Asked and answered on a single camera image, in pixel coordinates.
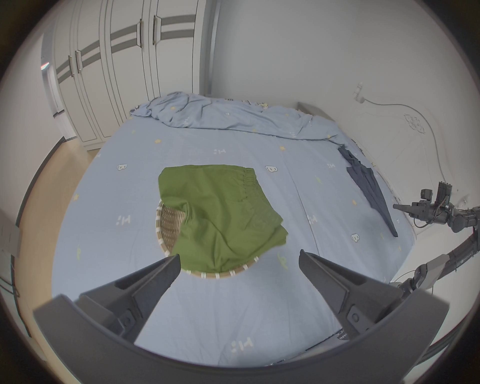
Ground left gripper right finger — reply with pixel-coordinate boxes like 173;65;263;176
299;249;404;340

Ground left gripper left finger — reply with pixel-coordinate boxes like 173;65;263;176
79;254;181;344

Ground green shorts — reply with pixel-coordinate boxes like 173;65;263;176
157;164;289;274

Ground dark blue garment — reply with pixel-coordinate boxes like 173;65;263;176
337;145;399;238

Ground round woven basket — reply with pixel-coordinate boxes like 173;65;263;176
154;199;259;281

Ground bed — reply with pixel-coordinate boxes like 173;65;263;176
50;83;469;370

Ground pale blue quilt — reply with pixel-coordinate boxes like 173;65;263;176
129;91;351;145

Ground white wardrobe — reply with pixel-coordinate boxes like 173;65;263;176
41;0;218;151

